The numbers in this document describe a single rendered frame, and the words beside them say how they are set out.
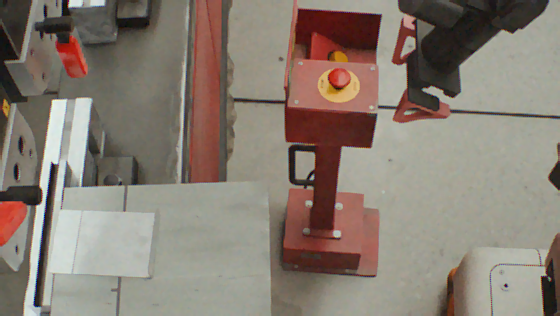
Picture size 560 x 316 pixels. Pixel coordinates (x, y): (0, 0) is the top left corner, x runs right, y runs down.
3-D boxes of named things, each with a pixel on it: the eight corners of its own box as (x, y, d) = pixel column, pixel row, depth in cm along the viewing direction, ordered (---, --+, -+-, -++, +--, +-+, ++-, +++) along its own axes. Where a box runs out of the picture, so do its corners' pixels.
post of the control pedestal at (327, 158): (332, 230, 183) (345, 114, 136) (311, 228, 184) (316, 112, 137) (334, 211, 186) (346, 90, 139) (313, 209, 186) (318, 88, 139)
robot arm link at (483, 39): (517, 30, 81) (511, -6, 84) (470, 9, 79) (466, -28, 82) (480, 61, 87) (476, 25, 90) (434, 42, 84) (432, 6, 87)
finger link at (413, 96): (375, 128, 94) (416, 93, 87) (375, 83, 98) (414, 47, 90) (417, 142, 97) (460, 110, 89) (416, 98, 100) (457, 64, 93)
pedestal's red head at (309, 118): (371, 149, 132) (381, 94, 117) (285, 143, 133) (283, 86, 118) (375, 62, 142) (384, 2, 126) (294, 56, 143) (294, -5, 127)
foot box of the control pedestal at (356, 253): (376, 277, 189) (381, 261, 179) (282, 269, 191) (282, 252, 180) (380, 209, 199) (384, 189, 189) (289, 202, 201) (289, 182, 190)
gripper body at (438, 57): (410, 85, 89) (446, 54, 83) (408, 22, 94) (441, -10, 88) (452, 101, 91) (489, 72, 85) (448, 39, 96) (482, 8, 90)
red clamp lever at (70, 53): (91, 80, 81) (69, 25, 72) (56, 82, 81) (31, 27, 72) (92, 67, 82) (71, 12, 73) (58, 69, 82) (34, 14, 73)
